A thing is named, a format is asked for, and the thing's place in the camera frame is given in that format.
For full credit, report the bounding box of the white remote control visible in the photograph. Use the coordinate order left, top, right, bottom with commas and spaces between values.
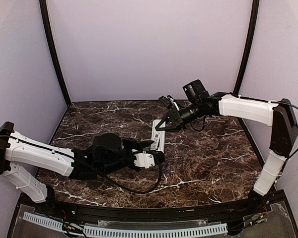
150, 119, 165, 152

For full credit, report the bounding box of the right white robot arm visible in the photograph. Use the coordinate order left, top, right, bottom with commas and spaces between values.
155, 79, 298, 213

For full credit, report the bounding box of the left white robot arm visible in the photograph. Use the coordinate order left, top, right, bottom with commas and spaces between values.
0, 121, 165, 204

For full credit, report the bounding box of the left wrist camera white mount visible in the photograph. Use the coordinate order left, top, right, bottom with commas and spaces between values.
134, 153, 155, 169

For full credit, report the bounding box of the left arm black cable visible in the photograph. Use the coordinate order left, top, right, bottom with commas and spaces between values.
79, 158, 164, 194

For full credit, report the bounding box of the black front rail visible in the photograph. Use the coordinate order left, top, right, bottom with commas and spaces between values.
48, 200, 250, 223

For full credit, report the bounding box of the centre grey cable duct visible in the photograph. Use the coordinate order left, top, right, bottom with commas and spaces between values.
83, 222, 228, 238

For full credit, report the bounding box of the grey cable duct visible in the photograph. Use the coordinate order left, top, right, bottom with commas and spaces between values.
22, 212, 63, 232
83, 222, 228, 238

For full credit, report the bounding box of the left grey cable duct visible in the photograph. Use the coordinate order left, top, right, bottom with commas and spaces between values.
22, 212, 63, 232

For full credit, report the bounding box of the right black frame post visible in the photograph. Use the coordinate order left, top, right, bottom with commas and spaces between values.
233, 0, 260, 94

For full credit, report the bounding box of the black frame post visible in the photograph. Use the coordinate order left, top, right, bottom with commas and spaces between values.
39, 0, 72, 107
233, 0, 260, 94

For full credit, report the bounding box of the left black frame post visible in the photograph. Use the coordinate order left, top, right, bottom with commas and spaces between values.
39, 0, 72, 107

